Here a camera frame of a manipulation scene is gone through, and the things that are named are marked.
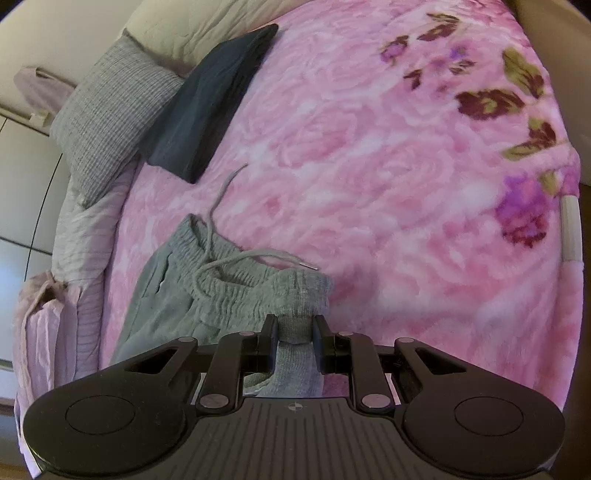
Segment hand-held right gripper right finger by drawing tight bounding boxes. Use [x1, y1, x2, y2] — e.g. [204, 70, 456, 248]
[313, 315, 484, 415]

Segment lilac folded duvet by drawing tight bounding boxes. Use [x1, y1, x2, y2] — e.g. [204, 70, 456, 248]
[14, 270, 83, 468]
[53, 159, 140, 376]

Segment grey sweat pants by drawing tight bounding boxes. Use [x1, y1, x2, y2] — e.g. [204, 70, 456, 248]
[111, 163, 336, 398]

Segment white wardrobe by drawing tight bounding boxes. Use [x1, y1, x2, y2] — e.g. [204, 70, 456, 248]
[0, 106, 71, 409]

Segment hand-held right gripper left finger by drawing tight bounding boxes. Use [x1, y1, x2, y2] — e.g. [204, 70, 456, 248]
[109, 315, 280, 415]

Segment cream pillow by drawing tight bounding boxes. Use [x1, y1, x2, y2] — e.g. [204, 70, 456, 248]
[121, 0, 305, 78]

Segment white tube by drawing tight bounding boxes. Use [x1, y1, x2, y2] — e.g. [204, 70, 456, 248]
[559, 194, 583, 265]

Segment grey knitted pillow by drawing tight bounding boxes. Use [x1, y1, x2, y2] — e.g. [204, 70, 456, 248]
[50, 33, 185, 209]

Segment pink floral blanket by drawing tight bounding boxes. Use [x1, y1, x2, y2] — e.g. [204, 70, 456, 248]
[98, 0, 585, 418]

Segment pink hanging garment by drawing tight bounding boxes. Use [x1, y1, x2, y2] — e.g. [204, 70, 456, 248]
[13, 66, 77, 121]

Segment dark blue folded cloth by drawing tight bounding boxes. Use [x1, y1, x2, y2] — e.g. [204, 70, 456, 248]
[143, 23, 280, 184]

